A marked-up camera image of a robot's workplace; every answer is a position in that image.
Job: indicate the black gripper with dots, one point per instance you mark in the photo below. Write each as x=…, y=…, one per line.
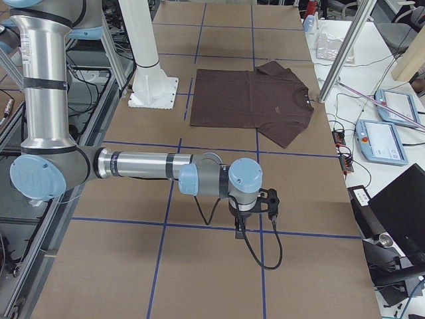
x=241, y=216

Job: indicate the dark brown t-shirt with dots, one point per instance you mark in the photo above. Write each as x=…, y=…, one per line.
x=270, y=98

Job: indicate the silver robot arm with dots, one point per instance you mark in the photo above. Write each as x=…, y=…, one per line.
x=51, y=162

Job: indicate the orange black electronics board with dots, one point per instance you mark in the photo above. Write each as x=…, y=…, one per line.
x=345, y=155

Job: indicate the near blue teach pendant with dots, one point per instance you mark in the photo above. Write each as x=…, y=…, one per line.
x=379, y=142

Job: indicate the blue teach pendant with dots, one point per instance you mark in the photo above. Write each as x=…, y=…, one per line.
x=379, y=142
x=399, y=101

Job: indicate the black laptop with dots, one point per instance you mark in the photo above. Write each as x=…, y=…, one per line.
x=399, y=207

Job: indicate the silver foil bag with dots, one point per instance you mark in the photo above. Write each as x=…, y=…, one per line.
x=328, y=46

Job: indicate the far blue teach pendant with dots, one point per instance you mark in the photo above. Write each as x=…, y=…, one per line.
x=399, y=101

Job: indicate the red cylinder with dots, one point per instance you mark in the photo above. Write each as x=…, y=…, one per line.
x=311, y=8

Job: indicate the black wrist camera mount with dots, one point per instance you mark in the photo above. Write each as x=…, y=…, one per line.
x=267, y=201

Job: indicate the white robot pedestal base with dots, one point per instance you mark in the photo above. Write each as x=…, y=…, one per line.
x=151, y=87

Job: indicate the aluminium frame post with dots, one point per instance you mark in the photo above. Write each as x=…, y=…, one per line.
x=361, y=17

